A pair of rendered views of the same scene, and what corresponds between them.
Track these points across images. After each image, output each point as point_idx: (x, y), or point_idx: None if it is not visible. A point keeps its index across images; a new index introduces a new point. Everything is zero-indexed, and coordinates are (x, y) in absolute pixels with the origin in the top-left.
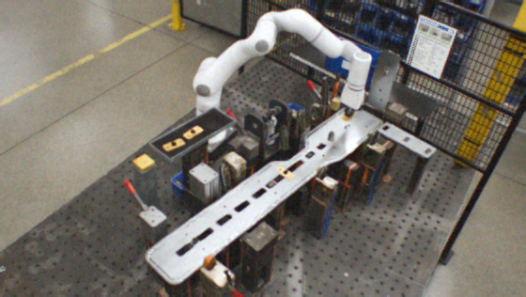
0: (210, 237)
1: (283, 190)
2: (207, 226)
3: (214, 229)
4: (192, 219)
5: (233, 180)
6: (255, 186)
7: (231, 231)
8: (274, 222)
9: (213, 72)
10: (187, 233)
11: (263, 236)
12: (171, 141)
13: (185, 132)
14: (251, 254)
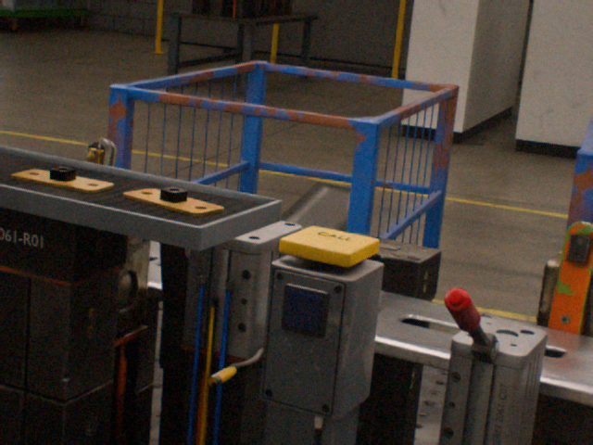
0: (438, 317)
1: (154, 244)
2: (402, 323)
3: (402, 313)
4: (396, 339)
5: (144, 300)
6: (159, 272)
7: (386, 296)
8: (149, 403)
9: None
10: None
11: (384, 244)
12: (149, 207)
13: (75, 186)
14: (429, 290)
